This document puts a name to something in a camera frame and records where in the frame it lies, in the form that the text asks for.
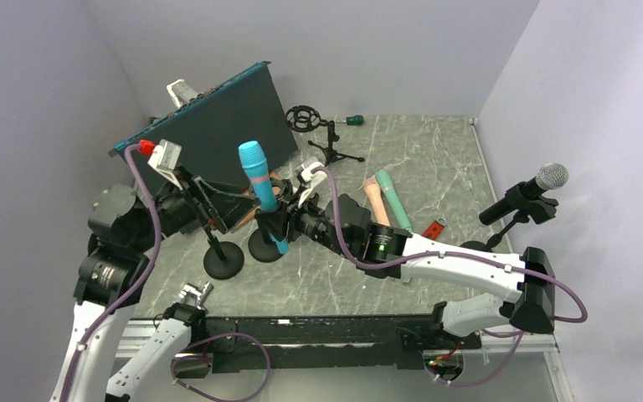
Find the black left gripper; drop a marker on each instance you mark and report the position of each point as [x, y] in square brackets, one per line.
[228, 208]

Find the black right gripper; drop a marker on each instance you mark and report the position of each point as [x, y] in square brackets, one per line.
[292, 203]

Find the black round base shock mount stand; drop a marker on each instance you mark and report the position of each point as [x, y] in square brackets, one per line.
[272, 193]

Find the blue microphone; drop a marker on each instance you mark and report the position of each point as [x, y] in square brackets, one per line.
[254, 163]

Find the black round base clip stand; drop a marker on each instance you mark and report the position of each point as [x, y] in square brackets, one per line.
[223, 260]

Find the pink microphone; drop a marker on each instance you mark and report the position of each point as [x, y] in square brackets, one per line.
[373, 191]

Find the mint green microphone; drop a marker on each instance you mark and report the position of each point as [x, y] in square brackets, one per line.
[387, 186]

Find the silver black microphone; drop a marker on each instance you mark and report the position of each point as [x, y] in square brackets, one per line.
[527, 197]

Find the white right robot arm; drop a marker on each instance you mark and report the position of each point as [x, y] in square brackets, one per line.
[515, 289]

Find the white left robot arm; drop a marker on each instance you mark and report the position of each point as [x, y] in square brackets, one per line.
[127, 231]

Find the wooden block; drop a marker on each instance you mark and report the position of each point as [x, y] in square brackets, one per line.
[243, 211]

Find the dark teal-edged board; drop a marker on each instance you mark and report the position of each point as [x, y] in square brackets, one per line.
[245, 107]

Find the chrome metal fitting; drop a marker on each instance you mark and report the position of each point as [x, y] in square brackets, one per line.
[195, 296]

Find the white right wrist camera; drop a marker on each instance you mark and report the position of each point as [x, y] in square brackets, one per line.
[307, 179]

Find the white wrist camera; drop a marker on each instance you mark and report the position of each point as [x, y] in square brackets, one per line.
[307, 179]
[163, 159]

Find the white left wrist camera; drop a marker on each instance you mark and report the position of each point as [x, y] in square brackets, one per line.
[163, 159]

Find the white bracket behind board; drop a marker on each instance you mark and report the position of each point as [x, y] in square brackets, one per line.
[181, 93]

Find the green handle screwdriver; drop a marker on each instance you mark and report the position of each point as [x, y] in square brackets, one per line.
[355, 120]

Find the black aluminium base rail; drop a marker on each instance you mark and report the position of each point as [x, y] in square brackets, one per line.
[397, 341]

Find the red handle adjustable wrench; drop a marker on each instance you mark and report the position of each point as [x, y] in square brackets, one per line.
[434, 229]

